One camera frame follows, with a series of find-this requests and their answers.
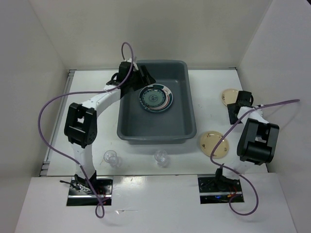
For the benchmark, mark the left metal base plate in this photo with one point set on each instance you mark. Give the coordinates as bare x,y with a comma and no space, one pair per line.
80,196

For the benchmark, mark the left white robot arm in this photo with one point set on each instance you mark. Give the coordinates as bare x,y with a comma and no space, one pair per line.
81,122

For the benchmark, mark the cream plate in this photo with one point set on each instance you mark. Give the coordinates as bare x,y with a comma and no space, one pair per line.
209,140
229,96

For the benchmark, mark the grey plastic bin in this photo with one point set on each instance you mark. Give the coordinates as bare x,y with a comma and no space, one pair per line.
161,113

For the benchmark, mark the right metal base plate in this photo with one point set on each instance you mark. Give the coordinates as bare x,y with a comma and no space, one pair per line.
215,192

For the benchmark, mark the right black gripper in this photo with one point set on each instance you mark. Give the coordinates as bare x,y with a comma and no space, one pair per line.
233,119

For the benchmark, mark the clear plastic cup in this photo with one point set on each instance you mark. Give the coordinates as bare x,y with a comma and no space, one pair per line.
161,158
110,157

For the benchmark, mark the white plate green red rim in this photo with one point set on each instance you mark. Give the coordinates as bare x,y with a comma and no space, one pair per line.
167,103

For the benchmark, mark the metal base plate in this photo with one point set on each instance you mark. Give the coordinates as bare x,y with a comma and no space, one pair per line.
215,192
80,196

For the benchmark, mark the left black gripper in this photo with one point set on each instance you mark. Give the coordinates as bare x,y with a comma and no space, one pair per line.
145,81

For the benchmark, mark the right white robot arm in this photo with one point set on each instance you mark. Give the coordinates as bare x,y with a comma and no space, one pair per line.
257,143

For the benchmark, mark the small green patterned plate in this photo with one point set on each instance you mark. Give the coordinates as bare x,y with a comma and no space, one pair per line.
153,97

